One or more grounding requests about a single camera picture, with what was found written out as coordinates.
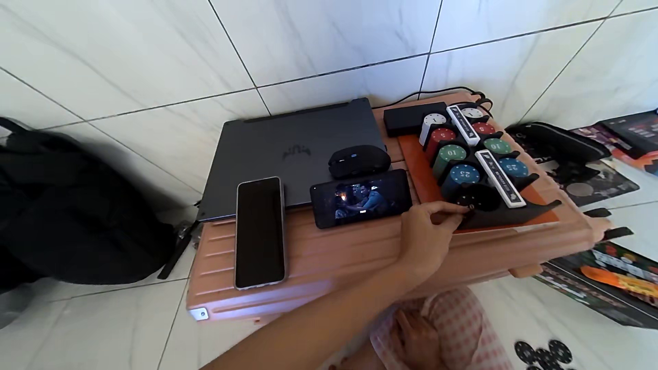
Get dark grey laptop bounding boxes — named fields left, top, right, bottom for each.
left=197, top=98, right=392, bottom=223

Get smartphone with silver frame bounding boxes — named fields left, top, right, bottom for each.
left=234, top=176, right=288, bottom=290

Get pink ribbed suitcase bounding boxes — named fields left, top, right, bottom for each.
left=186, top=91, right=615, bottom=324

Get pile of black chips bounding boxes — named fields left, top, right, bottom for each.
left=514, top=339, right=578, bottom=370

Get white playing card box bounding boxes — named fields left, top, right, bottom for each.
left=475, top=149, right=527, bottom=209
left=446, top=105, right=481, bottom=147

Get black poker chip rack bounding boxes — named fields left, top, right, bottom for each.
left=425, top=102, right=562, bottom=230

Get dark box with colourful print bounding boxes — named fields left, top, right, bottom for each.
left=572, top=110, right=658, bottom=176

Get black computer mouse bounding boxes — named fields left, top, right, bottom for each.
left=328, top=145, right=392, bottom=180

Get single black poker chip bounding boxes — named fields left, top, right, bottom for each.
left=457, top=192, right=485, bottom=210

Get stack of green chips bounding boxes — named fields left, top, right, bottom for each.
left=433, top=144, right=467, bottom=178
left=483, top=138, right=513, bottom=155

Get black backpack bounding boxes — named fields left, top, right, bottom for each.
left=0, top=117, right=178, bottom=295

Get stack of blue chips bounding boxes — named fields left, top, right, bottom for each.
left=499, top=157, right=529, bottom=178
left=442, top=163, right=481, bottom=199

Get person's right hand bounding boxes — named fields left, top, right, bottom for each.
left=394, top=308, right=449, bottom=370

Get black zipped pouch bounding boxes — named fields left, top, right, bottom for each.
left=506, top=121, right=611, bottom=163

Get person's left forearm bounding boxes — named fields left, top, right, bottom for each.
left=199, top=261, right=430, bottom=370

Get black cable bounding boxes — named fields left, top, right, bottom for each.
left=372, top=86, right=494, bottom=116

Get black rectangular box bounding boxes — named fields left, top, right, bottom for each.
left=383, top=102, right=448, bottom=137

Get black printed flat box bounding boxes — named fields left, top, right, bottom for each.
left=540, top=154, right=641, bottom=208

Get game box with chip print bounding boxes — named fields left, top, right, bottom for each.
left=535, top=240, right=658, bottom=330

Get person's left hand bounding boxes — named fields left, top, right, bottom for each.
left=400, top=201, right=471, bottom=281

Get person's legs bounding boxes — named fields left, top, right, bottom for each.
left=326, top=287, right=515, bottom=370

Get black smartphone playing video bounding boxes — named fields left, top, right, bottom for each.
left=309, top=169, right=413, bottom=230

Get flat orange box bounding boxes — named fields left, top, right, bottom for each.
left=398, top=134, right=560, bottom=234

